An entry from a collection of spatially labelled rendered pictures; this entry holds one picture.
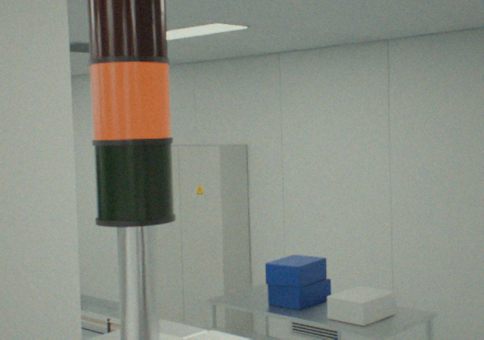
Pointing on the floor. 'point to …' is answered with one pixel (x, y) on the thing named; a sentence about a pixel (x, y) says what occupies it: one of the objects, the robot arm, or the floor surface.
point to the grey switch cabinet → (205, 236)
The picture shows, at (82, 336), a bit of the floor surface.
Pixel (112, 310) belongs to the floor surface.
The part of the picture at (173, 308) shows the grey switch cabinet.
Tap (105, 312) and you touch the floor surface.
